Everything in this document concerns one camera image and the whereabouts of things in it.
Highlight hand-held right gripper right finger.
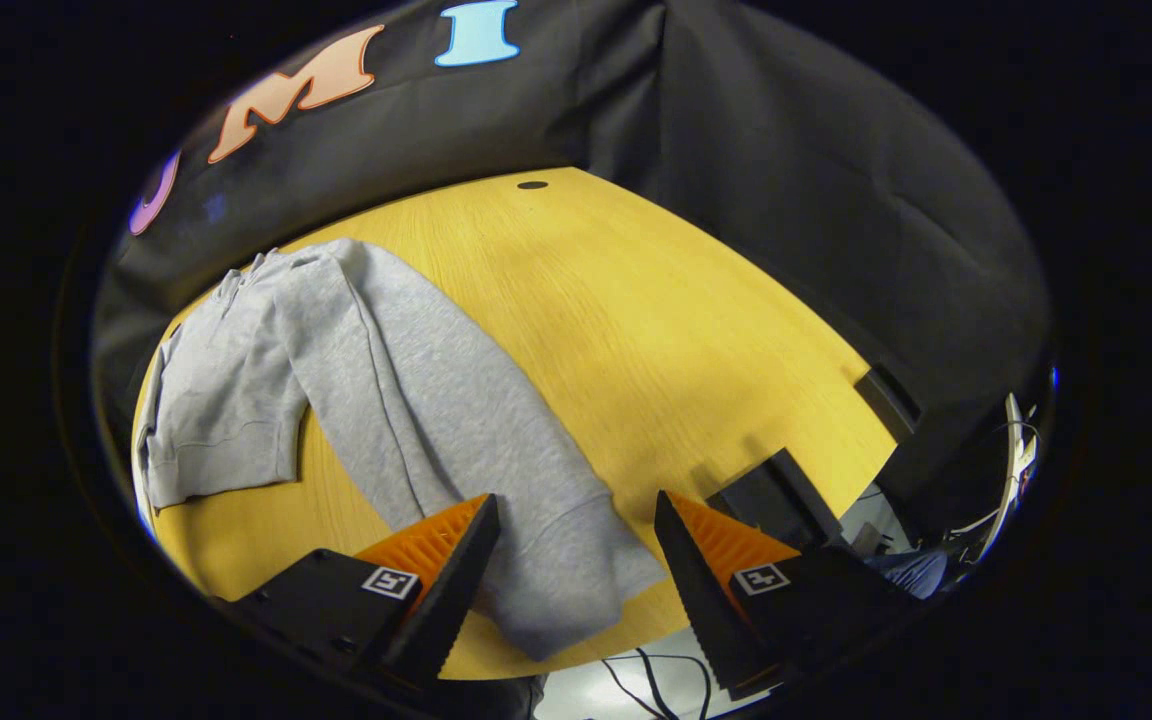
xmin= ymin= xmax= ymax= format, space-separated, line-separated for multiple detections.
xmin=653 ymin=489 xmax=927 ymax=702

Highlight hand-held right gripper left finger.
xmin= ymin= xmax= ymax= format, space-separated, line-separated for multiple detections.
xmin=211 ymin=493 xmax=501 ymax=693

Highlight grey zip-neck sweatshirt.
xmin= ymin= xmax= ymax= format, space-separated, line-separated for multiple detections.
xmin=136 ymin=237 xmax=669 ymax=663

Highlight blue cloth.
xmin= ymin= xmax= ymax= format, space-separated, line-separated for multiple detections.
xmin=861 ymin=548 xmax=949 ymax=601

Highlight white metal stand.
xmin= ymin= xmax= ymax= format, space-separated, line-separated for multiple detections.
xmin=946 ymin=393 xmax=1040 ymax=566

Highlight black backdrop cloth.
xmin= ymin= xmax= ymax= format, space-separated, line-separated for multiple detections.
xmin=91 ymin=0 xmax=1052 ymax=521

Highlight black floor cable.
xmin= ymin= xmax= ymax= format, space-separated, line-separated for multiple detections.
xmin=601 ymin=648 xmax=715 ymax=720

